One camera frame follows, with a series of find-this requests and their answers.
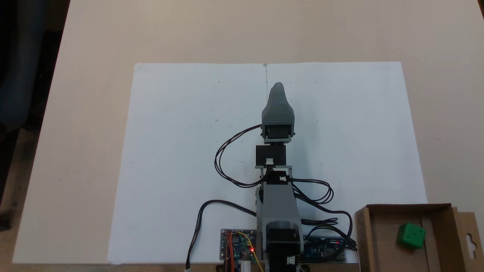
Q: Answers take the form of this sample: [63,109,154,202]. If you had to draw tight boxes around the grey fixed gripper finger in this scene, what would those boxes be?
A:
[262,82,296,126]

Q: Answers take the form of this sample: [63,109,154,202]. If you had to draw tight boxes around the green dice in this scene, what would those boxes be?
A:
[396,222,427,250]

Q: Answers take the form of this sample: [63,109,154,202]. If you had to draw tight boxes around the white paper sheet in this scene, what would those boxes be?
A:
[107,63,270,265]
[267,62,428,264]

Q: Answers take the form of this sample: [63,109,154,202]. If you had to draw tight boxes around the blue circuit board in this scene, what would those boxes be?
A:
[302,236,346,262]

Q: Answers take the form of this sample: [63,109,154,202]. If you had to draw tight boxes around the brown cardboard box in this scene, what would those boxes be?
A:
[354,203,479,272]

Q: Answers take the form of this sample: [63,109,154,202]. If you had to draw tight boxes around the black motor cable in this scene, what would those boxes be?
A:
[293,191,358,263]
[214,124,273,189]
[289,178,335,205]

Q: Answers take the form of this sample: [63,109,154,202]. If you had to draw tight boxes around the grey circuit board coloured wires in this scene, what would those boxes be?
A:
[220,228,258,261]

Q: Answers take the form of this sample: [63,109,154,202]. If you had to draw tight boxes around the yellow wire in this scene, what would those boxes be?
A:
[236,231,264,272]

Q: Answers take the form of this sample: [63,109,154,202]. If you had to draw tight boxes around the thick black power cable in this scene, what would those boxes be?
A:
[186,200,258,271]

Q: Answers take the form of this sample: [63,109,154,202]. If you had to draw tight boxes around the red wire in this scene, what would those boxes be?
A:
[226,231,236,272]

